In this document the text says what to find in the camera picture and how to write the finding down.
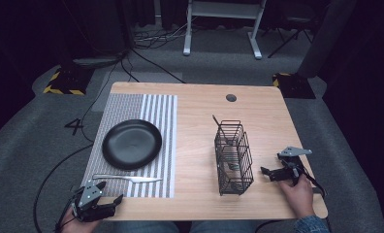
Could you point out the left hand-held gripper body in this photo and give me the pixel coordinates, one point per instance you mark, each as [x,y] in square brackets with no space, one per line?
[89,194]

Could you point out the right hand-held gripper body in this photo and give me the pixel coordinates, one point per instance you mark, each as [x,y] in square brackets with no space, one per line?
[292,168]

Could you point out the silver table knife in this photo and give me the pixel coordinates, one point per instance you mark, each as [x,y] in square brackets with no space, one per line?
[128,178]

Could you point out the person's right hand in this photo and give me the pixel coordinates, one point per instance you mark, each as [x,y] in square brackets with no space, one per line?
[300,199]

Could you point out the person's left hand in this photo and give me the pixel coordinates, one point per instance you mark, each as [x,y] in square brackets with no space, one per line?
[73,226]

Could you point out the silver utensil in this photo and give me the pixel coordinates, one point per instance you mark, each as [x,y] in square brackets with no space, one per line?
[233,166]

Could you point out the black round plate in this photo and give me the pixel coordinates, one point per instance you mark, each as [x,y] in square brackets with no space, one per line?
[132,144]

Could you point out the black yellow striped floor base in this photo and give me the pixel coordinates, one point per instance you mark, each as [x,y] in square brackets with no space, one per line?
[293,85]
[69,82]

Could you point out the wooden table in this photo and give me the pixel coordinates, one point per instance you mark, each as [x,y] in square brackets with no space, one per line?
[196,110]

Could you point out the grey white striped placemat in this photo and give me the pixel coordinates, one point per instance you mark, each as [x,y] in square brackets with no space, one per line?
[161,110]

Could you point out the grey round stand base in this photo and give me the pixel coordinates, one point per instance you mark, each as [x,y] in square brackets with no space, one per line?
[96,61]

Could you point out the black tripod stand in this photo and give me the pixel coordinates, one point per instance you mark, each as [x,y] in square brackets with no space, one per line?
[290,39]

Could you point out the grey curtain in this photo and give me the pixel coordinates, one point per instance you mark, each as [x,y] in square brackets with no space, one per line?
[326,39]

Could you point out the white metal desk frame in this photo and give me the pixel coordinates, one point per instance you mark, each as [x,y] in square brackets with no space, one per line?
[187,32]

